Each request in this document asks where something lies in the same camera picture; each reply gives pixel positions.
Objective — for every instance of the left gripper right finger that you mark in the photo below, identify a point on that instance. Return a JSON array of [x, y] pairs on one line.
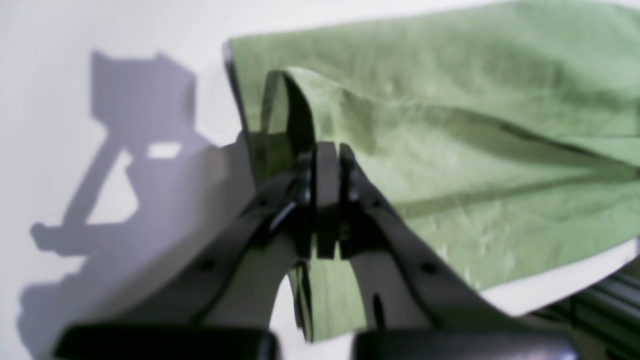
[[416, 306]]

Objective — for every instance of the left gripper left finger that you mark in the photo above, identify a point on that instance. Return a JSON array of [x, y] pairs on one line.
[[218, 307]]

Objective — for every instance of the green T-shirt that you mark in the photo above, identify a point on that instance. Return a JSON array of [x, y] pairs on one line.
[[506, 135]]

